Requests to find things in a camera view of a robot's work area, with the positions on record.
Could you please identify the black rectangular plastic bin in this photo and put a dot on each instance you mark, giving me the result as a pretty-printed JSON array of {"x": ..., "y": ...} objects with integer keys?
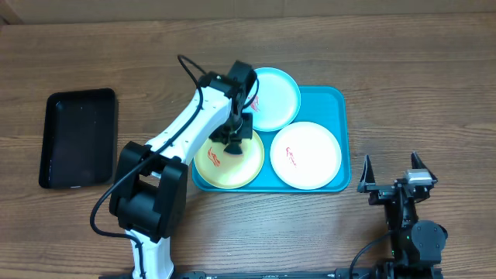
[{"x": 79, "y": 139}]

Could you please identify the teal plastic serving tray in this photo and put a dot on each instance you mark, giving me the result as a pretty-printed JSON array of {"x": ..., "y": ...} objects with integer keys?
[{"x": 323, "y": 105}]

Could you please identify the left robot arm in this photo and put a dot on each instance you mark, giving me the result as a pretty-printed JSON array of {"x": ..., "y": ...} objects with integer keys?
[{"x": 149, "y": 193}]

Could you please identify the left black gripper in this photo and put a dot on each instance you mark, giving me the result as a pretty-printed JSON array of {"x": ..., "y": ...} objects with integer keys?
[{"x": 246, "y": 134}]

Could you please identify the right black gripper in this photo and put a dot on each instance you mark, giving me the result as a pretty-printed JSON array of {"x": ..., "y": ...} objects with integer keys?
[{"x": 382, "y": 192}]

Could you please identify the light blue plate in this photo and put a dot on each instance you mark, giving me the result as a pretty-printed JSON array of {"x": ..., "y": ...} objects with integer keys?
[{"x": 276, "y": 100}]

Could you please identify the green and pink sponge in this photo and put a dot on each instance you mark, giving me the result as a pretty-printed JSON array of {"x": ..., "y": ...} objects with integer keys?
[{"x": 233, "y": 148}]

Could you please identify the yellow green plate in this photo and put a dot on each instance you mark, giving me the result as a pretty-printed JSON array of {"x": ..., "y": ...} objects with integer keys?
[{"x": 227, "y": 171}]

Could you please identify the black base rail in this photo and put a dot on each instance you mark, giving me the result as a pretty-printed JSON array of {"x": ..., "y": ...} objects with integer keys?
[{"x": 339, "y": 273}]

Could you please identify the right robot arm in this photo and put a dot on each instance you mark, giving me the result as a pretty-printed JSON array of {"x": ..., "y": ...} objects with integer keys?
[{"x": 416, "y": 245}]

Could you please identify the white plate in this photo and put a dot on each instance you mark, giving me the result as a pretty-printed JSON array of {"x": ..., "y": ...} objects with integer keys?
[{"x": 305, "y": 155}]

